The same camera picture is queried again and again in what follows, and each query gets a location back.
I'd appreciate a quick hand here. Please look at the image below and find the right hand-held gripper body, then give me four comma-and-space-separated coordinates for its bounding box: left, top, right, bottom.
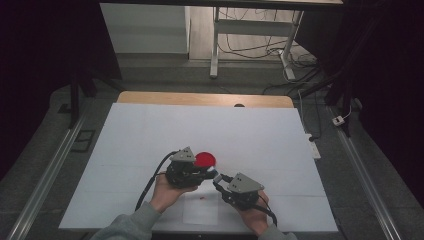
222, 172, 265, 212

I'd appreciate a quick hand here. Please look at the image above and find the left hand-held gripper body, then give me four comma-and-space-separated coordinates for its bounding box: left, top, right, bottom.
165, 146, 210, 190

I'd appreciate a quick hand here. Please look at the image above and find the round red ink pad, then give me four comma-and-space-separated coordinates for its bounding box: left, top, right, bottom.
193, 151, 217, 169

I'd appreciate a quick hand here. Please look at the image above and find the white paper sheet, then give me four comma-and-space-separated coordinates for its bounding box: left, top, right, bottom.
182, 191, 220, 226

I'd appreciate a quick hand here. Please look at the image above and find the person's left hand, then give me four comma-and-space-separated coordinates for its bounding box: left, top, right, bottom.
149, 171, 200, 215

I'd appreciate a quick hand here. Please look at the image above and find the person's right hand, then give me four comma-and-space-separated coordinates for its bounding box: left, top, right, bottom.
232, 190, 270, 236

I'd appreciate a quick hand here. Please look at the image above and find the white power strip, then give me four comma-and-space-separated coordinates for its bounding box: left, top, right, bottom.
304, 132, 322, 161

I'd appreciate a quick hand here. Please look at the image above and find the black stand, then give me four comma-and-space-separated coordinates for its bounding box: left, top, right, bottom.
67, 58, 124, 130

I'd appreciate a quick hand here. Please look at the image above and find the white cabinet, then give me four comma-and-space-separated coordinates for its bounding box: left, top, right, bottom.
99, 3, 192, 55

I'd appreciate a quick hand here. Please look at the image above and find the dark curtain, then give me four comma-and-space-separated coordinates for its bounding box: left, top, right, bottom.
0, 0, 123, 183
294, 0, 424, 209

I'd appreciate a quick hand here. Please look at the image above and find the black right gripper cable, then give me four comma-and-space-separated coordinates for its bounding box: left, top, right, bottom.
254, 194, 279, 228

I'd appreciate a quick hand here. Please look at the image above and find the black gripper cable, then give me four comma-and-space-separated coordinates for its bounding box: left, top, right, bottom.
134, 150, 180, 212
254, 194, 279, 228

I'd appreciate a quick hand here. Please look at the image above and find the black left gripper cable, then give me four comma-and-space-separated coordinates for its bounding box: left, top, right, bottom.
134, 150, 180, 212

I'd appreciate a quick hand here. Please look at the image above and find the black floor frame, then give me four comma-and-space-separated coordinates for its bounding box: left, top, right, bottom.
70, 128, 97, 154

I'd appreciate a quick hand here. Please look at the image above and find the metal floor rail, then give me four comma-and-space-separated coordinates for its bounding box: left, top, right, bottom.
327, 105, 405, 240
5, 108, 88, 240

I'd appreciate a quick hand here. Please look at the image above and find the tangle of floor cables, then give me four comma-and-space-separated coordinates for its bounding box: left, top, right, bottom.
217, 7, 325, 141

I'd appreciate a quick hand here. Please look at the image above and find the white metal desk frame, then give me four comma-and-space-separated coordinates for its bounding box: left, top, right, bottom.
209, 6, 305, 82

